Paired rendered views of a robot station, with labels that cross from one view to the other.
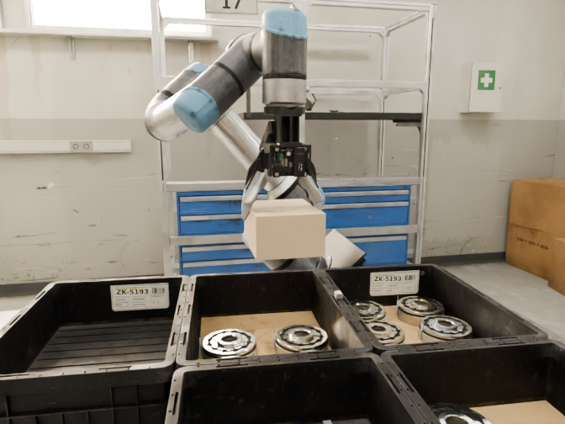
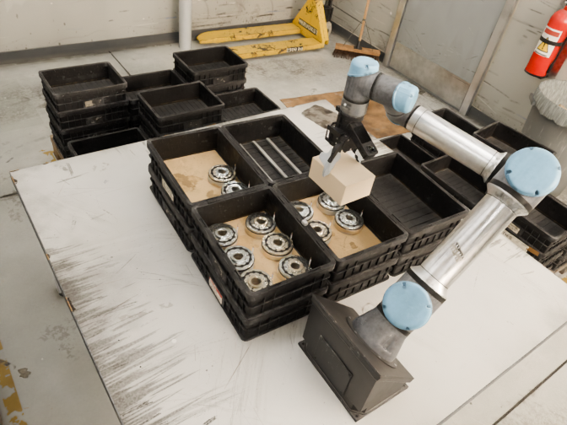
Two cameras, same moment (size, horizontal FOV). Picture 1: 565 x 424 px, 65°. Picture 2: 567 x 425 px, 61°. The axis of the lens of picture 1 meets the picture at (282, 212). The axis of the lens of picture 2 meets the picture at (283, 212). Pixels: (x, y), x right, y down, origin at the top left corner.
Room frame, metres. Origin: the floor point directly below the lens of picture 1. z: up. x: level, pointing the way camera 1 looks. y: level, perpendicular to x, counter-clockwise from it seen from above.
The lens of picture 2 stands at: (1.78, -0.75, 1.96)
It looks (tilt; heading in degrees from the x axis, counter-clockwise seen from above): 41 degrees down; 150
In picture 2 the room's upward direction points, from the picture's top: 11 degrees clockwise
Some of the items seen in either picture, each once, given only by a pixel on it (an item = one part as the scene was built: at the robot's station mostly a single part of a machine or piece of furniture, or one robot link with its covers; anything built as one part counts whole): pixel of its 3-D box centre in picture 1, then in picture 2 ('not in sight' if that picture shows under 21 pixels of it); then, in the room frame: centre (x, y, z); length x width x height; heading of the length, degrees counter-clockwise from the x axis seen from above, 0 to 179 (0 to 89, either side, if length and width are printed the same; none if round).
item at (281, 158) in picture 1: (285, 142); (346, 128); (0.77, 0.00, 1.24); 0.09 x 0.08 x 0.12; 12
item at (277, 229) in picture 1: (281, 226); (341, 175); (0.80, 0.00, 1.08); 0.16 x 0.12 x 0.07; 12
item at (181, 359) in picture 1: (264, 310); (337, 212); (0.79, 0.03, 0.92); 0.40 x 0.30 x 0.02; 8
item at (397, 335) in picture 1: (378, 331); (278, 243); (0.82, -0.19, 0.86); 0.10 x 0.10 x 0.01
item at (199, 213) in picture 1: (237, 235); not in sight; (2.66, 0.28, 0.60); 0.72 x 0.03 x 0.56; 102
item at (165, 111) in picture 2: not in sight; (180, 132); (-0.60, -0.15, 0.37); 0.40 x 0.30 x 0.45; 102
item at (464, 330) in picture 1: (445, 326); (238, 257); (0.85, -0.34, 0.86); 0.10 x 0.10 x 0.01
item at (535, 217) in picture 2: not in sight; (515, 237); (0.69, 1.30, 0.37); 0.40 x 0.30 x 0.45; 12
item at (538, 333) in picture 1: (412, 301); (261, 237); (0.83, -0.26, 0.92); 0.40 x 0.30 x 0.02; 8
